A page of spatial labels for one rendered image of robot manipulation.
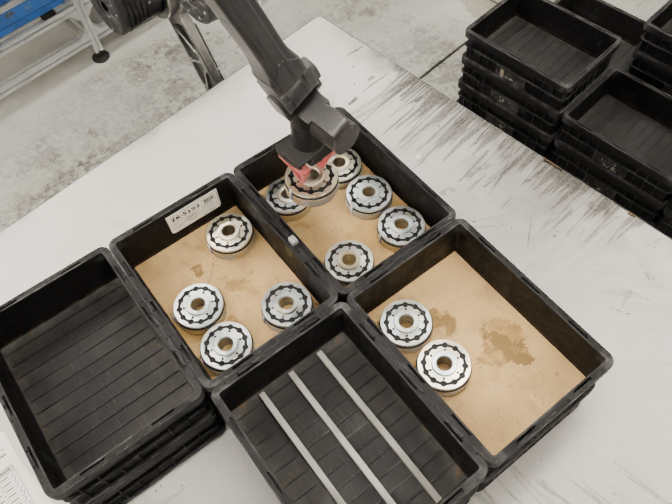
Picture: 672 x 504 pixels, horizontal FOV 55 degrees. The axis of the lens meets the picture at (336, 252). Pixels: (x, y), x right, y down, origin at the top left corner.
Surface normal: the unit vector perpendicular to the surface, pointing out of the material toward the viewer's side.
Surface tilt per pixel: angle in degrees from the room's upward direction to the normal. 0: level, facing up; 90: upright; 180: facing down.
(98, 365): 0
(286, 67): 90
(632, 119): 0
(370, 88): 0
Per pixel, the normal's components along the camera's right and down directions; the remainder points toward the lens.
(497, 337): -0.05, -0.53
